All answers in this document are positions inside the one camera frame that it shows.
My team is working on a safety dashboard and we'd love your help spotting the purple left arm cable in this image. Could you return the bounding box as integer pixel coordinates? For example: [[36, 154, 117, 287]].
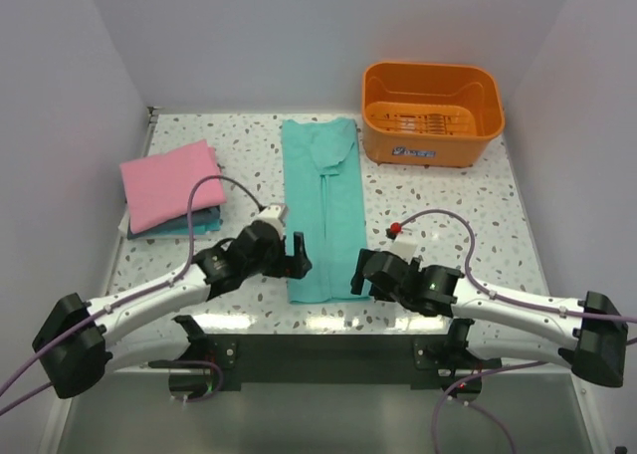
[[0, 175, 273, 415]]

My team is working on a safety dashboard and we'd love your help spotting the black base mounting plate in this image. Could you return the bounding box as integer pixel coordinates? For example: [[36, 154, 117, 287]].
[[152, 335, 501, 393]]

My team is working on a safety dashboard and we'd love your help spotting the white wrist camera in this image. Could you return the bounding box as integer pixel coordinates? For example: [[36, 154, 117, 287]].
[[387, 222, 418, 263], [256, 203, 289, 239]]

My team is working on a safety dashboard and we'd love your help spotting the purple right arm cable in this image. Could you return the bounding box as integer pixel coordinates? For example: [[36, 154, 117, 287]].
[[395, 208, 637, 454]]

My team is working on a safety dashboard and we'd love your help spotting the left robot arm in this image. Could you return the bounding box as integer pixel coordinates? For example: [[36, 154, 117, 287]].
[[32, 220, 312, 399]]

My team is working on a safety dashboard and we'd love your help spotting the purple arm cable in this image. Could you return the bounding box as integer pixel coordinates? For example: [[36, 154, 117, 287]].
[[0, 175, 273, 415], [395, 208, 637, 454]]

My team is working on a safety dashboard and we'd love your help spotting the orange plastic basket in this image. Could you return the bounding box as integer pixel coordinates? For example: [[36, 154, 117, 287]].
[[361, 62, 505, 168]]

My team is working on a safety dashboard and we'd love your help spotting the folded pink t-shirt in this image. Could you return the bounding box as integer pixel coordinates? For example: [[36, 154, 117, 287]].
[[119, 140, 221, 235]]

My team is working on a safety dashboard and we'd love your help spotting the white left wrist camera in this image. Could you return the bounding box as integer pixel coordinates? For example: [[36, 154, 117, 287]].
[[256, 203, 289, 239]]

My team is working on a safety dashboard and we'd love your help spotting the folded turquoise t-shirt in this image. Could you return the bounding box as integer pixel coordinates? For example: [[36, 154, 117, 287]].
[[140, 219, 223, 239]]

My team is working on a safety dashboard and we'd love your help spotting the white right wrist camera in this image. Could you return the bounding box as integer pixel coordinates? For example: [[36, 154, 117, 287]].
[[387, 222, 418, 263]]

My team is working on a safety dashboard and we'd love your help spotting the mint green t-shirt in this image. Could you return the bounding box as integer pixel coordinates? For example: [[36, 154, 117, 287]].
[[281, 117, 367, 305]]

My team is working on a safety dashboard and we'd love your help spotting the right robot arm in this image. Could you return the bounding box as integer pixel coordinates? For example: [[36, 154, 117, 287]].
[[350, 249, 628, 388]]

